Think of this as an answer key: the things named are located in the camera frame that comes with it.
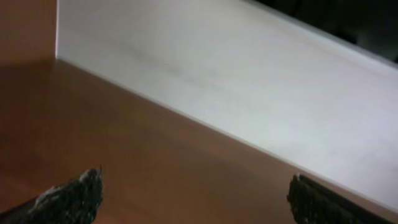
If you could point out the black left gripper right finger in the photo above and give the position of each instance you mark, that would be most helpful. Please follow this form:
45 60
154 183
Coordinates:
312 203

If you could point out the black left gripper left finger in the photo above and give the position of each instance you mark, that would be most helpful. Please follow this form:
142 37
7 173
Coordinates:
74 202

